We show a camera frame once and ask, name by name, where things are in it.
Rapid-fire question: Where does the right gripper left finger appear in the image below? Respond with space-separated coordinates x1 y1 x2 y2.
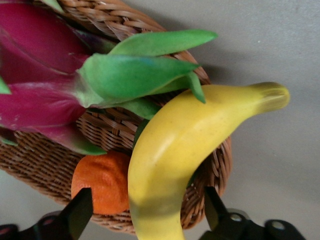
59 187 94 240

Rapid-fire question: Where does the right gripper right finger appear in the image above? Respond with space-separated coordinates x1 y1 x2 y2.
204 186 230 232

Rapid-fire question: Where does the yellow banana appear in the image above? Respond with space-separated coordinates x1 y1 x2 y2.
127 81 291 240

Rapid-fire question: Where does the orange tangerine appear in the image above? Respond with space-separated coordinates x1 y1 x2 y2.
70 150 133 216

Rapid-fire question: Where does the oval wicker basket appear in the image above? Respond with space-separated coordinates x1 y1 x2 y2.
0 0 233 236

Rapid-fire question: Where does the pink dragon fruit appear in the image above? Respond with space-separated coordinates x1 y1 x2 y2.
0 0 219 156

